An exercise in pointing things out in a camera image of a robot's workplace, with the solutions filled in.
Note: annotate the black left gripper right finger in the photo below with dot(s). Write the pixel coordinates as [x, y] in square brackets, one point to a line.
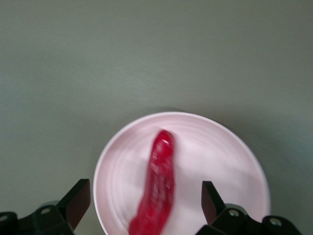
[232, 222]

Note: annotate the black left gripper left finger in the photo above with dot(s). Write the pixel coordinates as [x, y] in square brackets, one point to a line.
[49, 220]

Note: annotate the red chili pepper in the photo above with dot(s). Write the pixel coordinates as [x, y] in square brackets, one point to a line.
[160, 176]

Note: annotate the pink round plate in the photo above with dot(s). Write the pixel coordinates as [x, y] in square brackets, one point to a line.
[215, 166]

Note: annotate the large table cloth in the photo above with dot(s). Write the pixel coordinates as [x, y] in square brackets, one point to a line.
[122, 61]

